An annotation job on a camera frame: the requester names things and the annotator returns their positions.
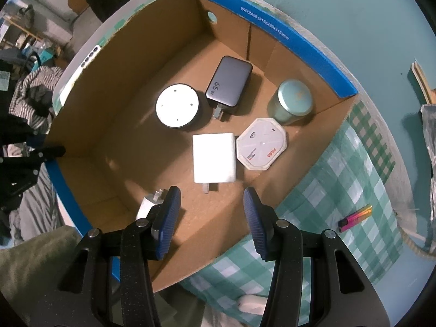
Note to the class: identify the white octagonal box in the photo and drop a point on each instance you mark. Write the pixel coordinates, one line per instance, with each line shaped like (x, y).
(262, 143)

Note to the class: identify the white round puck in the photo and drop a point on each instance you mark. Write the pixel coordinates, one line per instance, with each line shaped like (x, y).
(177, 105)

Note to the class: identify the olive cloth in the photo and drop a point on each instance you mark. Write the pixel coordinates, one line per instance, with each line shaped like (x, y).
(34, 265)

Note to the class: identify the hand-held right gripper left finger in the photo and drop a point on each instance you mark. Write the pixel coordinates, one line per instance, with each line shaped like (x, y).
(168, 218)

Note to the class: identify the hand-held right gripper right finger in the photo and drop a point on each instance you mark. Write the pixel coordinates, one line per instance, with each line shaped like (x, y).
(253, 218)

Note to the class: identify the large white charger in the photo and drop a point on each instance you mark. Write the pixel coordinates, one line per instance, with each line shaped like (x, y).
(214, 158)

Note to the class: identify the grey striped bedding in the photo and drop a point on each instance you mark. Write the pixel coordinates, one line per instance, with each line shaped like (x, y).
(30, 207)

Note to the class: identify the pink yellow lighter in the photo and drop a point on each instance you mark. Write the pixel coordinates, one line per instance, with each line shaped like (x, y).
(354, 217)

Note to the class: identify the wooden strip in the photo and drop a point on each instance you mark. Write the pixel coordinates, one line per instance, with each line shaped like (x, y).
(420, 81)

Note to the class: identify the grey charger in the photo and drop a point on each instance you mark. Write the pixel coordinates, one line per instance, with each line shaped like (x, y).
(228, 81)

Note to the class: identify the small white charger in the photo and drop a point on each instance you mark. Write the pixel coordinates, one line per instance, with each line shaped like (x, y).
(147, 208)

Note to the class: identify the white oval case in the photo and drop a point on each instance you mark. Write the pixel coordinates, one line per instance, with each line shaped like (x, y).
(252, 305)

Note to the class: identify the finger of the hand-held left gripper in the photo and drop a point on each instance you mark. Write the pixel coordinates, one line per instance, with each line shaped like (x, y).
(51, 151)

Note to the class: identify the green checkered cloth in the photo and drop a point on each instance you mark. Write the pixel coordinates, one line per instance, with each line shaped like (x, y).
(340, 190)

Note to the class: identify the round green tin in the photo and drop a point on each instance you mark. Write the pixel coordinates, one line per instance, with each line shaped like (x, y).
(293, 100)

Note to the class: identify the striped clothes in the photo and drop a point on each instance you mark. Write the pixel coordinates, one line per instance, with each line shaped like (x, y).
(34, 88)

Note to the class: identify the blue cardboard box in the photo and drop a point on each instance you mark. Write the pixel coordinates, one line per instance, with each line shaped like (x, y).
(129, 109)

